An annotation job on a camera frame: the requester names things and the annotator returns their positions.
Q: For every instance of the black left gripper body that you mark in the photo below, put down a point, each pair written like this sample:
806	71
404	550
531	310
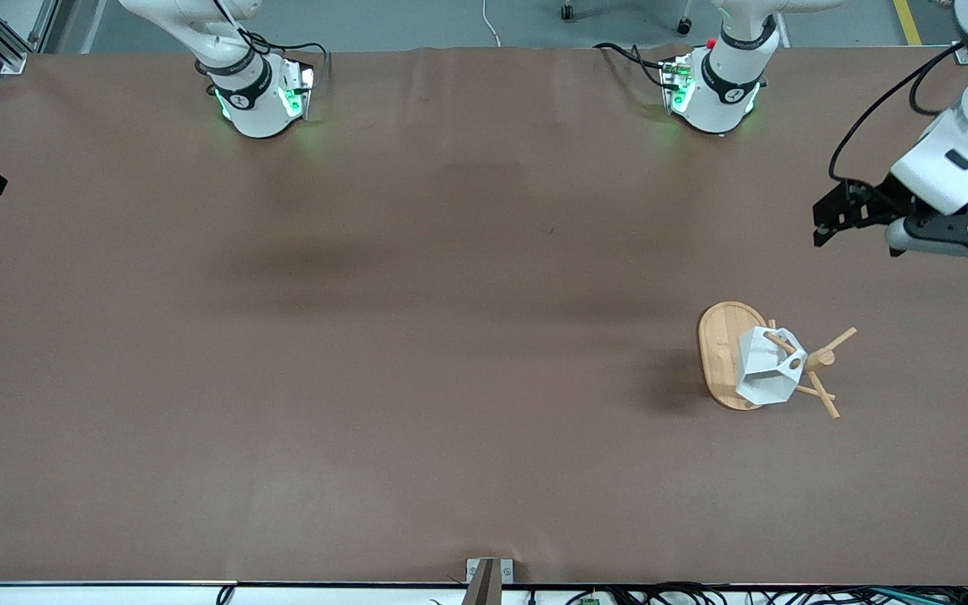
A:
877	201

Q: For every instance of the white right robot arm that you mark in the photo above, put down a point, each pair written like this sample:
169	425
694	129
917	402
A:
257	113

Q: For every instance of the wooden cup rack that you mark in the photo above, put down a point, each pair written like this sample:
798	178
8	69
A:
718	353

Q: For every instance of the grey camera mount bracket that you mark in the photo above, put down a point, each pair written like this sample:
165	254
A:
488	576

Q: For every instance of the brown table cover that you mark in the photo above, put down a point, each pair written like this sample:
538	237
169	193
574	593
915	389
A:
467	403

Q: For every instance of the white faceted cup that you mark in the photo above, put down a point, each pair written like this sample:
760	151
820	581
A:
763	370

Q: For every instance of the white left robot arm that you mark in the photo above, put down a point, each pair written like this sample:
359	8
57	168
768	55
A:
719	92

